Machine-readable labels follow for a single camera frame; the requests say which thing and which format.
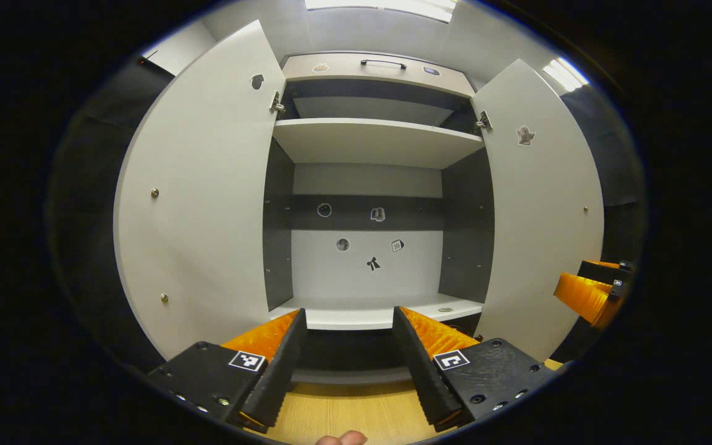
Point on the black cloth clip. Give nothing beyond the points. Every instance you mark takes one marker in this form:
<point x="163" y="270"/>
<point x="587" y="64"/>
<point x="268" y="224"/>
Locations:
<point x="143" y="59"/>

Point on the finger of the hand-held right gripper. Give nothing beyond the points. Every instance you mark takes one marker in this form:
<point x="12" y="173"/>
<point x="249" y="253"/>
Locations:
<point x="603" y="271"/>
<point x="581" y="296"/>

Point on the white cabinet shelf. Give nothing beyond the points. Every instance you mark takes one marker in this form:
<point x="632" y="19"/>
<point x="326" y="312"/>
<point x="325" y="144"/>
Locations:
<point x="350" y="318"/>
<point x="374" y="142"/>

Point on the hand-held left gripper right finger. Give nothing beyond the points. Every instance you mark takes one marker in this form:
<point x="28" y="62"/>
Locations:
<point x="424" y="377"/>

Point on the ceiling light panel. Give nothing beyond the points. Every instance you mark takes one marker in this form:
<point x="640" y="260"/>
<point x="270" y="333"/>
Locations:
<point x="566" y="74"/>

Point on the grey double-door shoe cabinet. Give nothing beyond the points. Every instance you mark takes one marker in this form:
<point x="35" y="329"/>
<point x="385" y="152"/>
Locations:
<point x="393" y="80"/>

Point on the metal door hinge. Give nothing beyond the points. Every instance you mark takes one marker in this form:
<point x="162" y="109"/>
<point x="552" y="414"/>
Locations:
<point x="484" y="120"/>
<point x="277" y="104"/>

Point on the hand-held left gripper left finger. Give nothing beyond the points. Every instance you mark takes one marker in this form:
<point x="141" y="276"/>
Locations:
<point x="282" y="377"/>

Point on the grey shoe cabinet door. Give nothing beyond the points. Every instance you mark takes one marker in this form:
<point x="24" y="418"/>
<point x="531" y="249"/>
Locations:
<point x="207" y="204"/>
<point x="541" y="235"/>

